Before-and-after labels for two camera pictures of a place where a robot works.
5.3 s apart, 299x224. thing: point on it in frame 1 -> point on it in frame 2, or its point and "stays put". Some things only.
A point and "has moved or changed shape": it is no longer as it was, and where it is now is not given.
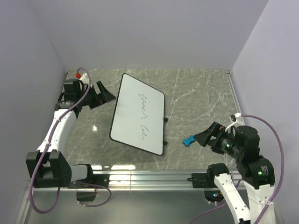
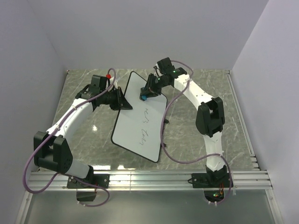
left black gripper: (104, 96) -> (122, 103)
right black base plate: (202, 180) stays put
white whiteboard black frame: (138, 117) has moved or changed shape
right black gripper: (216, 129) -> (149, 85)
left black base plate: (100, 179) stays put
